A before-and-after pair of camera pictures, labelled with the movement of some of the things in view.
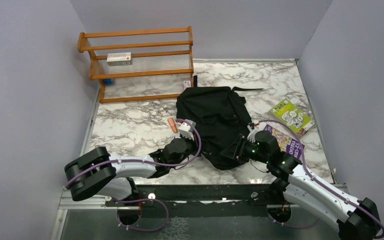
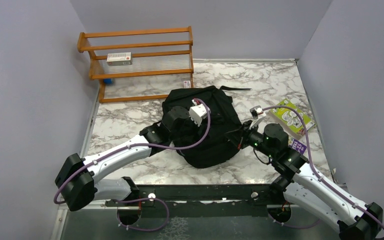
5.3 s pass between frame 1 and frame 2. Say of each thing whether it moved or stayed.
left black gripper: moved
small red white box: stayed
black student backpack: moved
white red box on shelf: stayed
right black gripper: moved
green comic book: stayed
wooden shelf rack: stayed
